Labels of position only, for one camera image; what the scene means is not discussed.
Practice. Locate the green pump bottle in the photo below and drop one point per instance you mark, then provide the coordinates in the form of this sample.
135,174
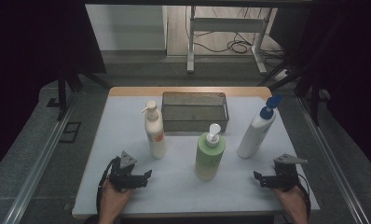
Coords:
209,155

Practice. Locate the white cabinet panel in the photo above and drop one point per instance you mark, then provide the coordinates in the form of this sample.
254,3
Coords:
126,28

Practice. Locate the person's right hand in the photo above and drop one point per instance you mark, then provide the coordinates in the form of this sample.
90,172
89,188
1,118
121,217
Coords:
294,200

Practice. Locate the white bottle with blue pump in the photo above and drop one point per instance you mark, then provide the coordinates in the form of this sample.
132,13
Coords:
255,133

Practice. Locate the black metal stand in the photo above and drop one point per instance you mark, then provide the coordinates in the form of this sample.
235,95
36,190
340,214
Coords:
62,96
314,99

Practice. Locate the grey metal mesh basket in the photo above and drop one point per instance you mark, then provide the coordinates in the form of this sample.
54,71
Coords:
194,121

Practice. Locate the white metal desk frame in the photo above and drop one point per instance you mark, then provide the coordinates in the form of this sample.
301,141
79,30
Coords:
225,25

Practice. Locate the white table mat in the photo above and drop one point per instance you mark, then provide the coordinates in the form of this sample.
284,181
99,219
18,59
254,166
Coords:
180,194

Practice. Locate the cream pump bottle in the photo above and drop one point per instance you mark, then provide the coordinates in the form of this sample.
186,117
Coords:
156,140

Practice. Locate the white power strip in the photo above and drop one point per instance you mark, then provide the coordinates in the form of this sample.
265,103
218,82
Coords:
281,75

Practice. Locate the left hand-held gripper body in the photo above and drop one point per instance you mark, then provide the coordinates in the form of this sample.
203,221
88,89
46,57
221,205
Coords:
121,177

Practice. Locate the person's left hand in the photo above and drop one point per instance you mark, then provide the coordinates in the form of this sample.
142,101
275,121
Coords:
112,200

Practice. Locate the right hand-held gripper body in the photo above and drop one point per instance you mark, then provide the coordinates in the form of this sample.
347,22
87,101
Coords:
286,175

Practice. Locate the metal floor rail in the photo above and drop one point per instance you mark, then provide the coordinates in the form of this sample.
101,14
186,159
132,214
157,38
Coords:
332,158
40,158

